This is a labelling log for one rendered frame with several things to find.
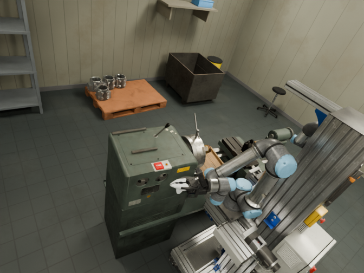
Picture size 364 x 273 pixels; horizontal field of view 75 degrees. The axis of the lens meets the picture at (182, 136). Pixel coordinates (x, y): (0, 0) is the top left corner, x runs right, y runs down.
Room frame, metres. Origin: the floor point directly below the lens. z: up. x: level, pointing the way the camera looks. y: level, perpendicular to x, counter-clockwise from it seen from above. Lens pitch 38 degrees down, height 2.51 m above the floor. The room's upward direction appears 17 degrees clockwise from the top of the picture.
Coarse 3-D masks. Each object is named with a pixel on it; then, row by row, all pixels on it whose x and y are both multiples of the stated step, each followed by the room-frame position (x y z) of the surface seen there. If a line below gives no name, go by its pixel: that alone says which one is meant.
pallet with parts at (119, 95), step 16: (96, 80) 3.64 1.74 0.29; (112, 80) 3.71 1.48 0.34; (144, 80) 4.41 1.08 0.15; (96, 96) 3.30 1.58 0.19; (112, 96) 3.49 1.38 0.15; (128, 96) 3.65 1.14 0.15; (144, 96) 3.80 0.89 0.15; (160, 96) 3.98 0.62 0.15; (112, 112) 3.08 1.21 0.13; (128, 112) 3.36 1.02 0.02
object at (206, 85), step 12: (168, 60) 4.79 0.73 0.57; (180, 60) 5.02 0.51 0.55; (192, 60) 5.23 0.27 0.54; (204, 60) 5.12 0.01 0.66; (168, 72) 4.72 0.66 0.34; (180, 72) 4.42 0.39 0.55; (192, 72) 5.30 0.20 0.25; (204, 72) 5.03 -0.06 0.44; (216, 72) 4.78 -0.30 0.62; (168, 84) 4.71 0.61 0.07; (180, 84) 4.34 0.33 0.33; (192, 84) 4.12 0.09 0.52; (204, 84) 4.32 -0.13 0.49; (216, 84) 4.53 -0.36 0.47; (180, 96) 4.29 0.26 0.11; (192, 96) 4.18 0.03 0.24; (204, 96) 4.39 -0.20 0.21; (216, 96) 4.61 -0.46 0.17
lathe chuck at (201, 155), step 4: (192, 136) 1.65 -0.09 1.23; (192, 140) 1.60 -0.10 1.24; (196, 140) 1.61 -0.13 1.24; (200, 140) 1.63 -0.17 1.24; (196, 144) 1.57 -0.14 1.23; (200, 144) 1.59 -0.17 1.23; (196, 148) 1.54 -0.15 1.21; (200, 148) 1.56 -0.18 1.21; (200, 152) 1.54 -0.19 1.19; (204, 152) 1.56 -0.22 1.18; (200, 156) 1.52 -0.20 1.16; (204, 156) 1.54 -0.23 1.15; (200, 160) 1.51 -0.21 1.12; (204, 160) 1.53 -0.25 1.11; (200, 164) 1.51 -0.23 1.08
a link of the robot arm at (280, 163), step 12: (276, 144) 1.06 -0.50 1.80; (276, 156) 0.99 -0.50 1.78; (288, 156) 0.98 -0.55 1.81; (276, 168) 0.94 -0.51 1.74; (288, 168) 0.95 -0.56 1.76; (264, 180) 0.98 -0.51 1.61; (276, 180) 0.97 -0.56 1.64; (252, 192) 0.99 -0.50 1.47; (264, 192) 0.96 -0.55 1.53; (240, 204) 1.00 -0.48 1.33; (252, 204) 0.96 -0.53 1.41; (252, 216) 0.95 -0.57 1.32
